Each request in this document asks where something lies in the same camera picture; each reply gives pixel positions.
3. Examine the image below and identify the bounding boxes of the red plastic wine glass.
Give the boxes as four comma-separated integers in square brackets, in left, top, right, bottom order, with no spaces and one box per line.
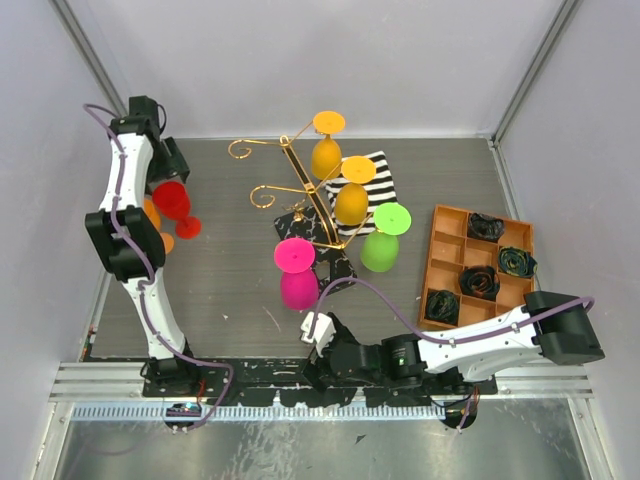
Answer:
[152,181,201,240]

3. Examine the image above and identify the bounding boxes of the pink plastic wine glass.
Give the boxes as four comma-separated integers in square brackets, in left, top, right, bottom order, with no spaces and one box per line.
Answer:
[274,238,319,310]

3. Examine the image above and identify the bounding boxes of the gold wine glass rack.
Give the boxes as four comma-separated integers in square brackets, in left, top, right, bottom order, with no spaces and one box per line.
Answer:
[228,124,376,294]

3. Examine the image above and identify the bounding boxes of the green plastic wine glass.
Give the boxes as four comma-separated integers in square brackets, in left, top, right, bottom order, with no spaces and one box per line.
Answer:
[360,202,412,273]

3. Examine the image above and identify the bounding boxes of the yellow wine glass cluster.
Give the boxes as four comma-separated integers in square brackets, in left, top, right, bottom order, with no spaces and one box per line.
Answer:
[311,111,346,180]

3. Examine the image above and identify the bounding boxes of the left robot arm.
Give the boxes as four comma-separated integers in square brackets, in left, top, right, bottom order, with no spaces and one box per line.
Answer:
[84,95,200,396]

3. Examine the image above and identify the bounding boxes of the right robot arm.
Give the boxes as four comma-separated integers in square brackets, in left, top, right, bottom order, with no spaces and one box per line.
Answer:
[301,291,605,394]

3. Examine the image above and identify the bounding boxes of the orange plastic wine glass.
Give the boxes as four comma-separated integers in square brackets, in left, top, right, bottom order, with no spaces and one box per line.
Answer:
[144,197,175,254]

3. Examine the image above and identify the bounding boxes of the rolled dark sock bottom left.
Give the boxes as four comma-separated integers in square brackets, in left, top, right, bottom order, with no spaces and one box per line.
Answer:
[425,290,459,325]

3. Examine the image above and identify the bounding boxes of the rolled dark sock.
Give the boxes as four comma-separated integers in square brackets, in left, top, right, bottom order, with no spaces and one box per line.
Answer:
[425,290,459,325]
[458,265,501,301]
[467,212,506,243]
[498,246,538,279]

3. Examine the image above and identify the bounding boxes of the rolled dark sock middle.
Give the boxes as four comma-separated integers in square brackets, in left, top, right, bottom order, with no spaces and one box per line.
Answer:
[458,265,501,301]

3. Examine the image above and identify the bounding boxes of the orange wooden compartment tray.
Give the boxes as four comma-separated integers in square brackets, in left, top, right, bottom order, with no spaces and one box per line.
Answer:
[417,205,537,330]

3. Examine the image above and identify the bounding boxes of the black white striped cloth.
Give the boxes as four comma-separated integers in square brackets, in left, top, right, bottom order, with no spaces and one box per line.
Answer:
[324,150,398,236]

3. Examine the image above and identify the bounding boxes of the rolled dark sock top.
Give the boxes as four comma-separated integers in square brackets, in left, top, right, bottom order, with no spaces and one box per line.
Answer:
[467,212,506,243]

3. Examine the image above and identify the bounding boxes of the rolled dark sock right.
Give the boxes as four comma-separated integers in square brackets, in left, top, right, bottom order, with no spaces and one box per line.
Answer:
[498,246,538,279]

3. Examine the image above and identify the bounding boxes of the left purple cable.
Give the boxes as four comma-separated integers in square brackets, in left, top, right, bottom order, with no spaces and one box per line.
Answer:
[82,103,235,434]

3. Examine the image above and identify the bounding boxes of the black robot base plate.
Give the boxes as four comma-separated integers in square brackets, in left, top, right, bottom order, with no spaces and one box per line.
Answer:
[140,358,497,408]

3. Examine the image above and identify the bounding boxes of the aluminium frame rail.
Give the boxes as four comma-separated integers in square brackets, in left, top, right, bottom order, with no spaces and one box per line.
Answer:
[49,358,594,433]

